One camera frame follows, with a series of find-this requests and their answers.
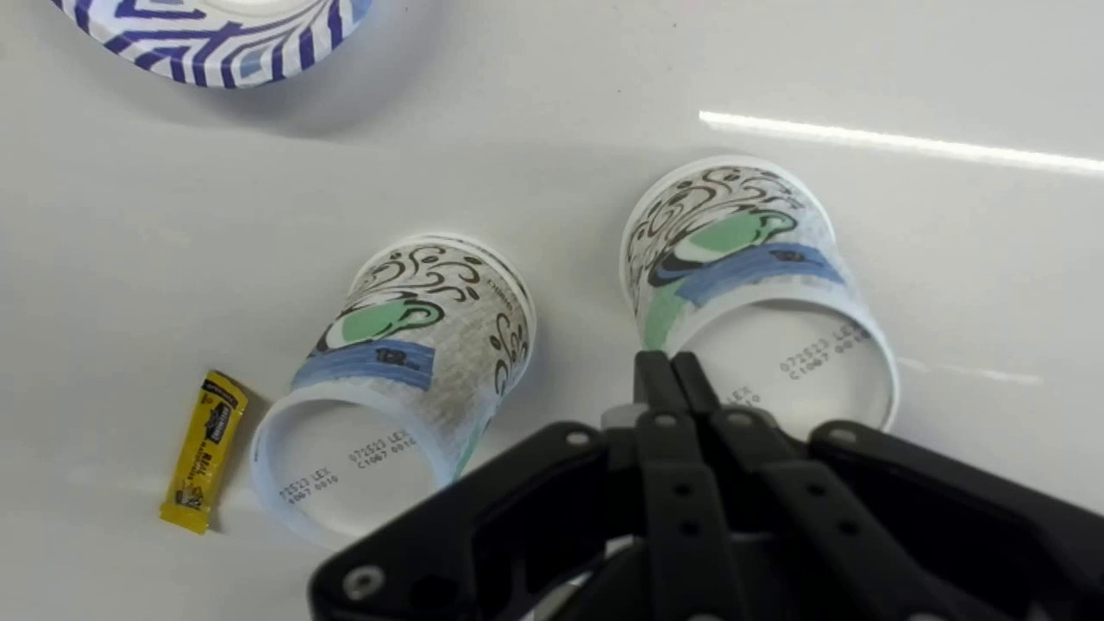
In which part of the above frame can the patterned paper cup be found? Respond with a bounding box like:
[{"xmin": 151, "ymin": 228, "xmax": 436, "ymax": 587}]
[
  {"xmin": 249, "ymin": 231, "xmax": 538, "ymax": 550},
  {"xmin": 619, "ymin": 157, "xmax": 901, "ymax": 440}
]

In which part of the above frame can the yellow sachet packet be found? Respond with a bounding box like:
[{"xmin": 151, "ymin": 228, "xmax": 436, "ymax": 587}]
[{"xmin": 159, "ymin": 368, "xmax": 253, "ymax": 534}]

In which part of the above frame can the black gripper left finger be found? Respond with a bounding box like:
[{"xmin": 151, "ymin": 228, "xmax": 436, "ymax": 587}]
[{"xmin": 308, "ymin": 353, "xmax": 737, "ymax": 621}]

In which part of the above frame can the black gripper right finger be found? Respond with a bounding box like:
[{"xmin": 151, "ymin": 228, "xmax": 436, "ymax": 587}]
[{"xmin": 673, "ymin": 353, "xmax": 1104, "ymax": 621}]

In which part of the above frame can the blue patterned paper plate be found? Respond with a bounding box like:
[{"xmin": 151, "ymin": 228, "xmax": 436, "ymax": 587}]
[{"xmin": 47, "ymin": 0, "xmax": 381, "ymax": 90}]

